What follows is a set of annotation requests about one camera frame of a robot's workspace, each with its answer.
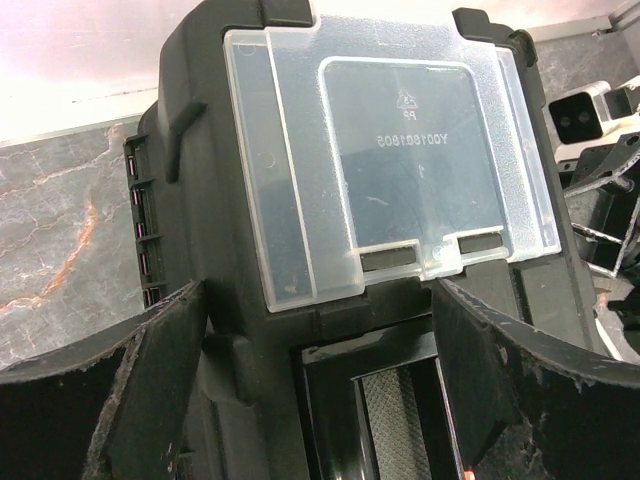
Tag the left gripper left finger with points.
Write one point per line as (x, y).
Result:
(110, 406)

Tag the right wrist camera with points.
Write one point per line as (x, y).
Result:
(594, 115)

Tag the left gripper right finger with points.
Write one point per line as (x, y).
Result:
(526, 405)

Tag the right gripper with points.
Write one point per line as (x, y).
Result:
(601, 190)

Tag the black plastic toolbox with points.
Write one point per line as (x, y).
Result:
(319, 173)

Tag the aluminium frame rail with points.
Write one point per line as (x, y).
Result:
(621, 18)

